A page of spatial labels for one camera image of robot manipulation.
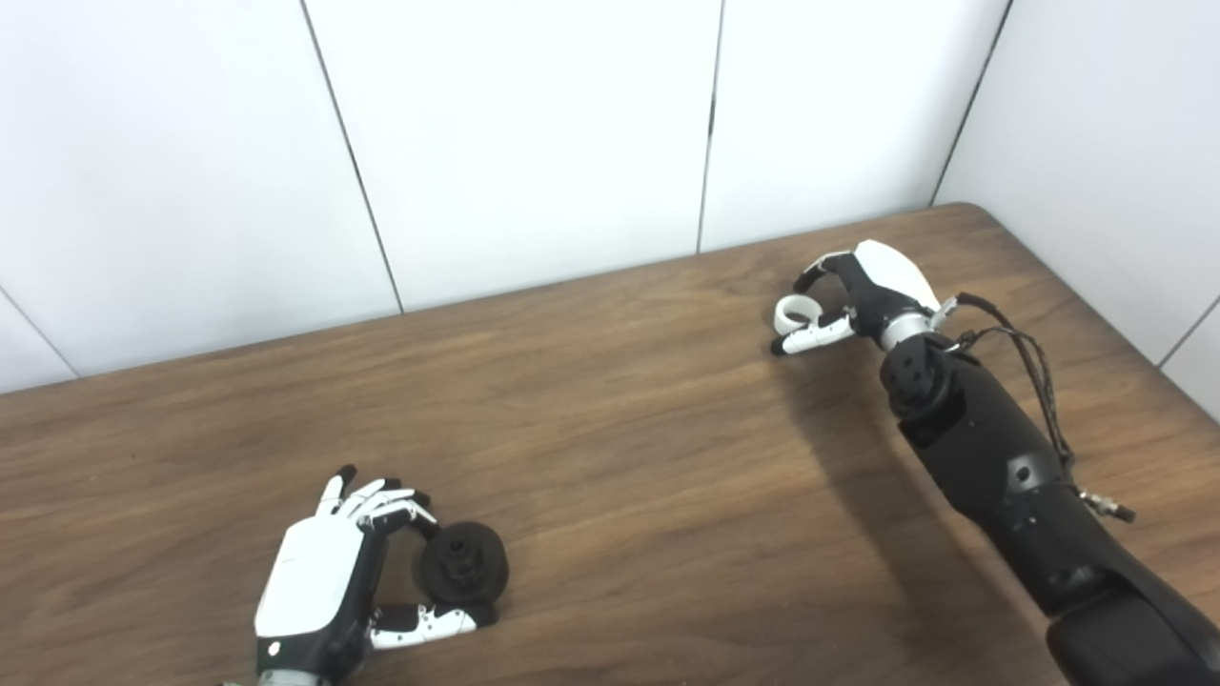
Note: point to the white and black left hand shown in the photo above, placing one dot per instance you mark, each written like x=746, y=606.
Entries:
x=310, y=581

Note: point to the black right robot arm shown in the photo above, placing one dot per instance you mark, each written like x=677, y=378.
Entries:
x=1001, y=457

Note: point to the white and black right hand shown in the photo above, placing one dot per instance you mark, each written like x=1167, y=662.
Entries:
x=891, y=276

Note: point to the round black part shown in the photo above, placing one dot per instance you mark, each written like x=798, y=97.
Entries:
x=467, y=567

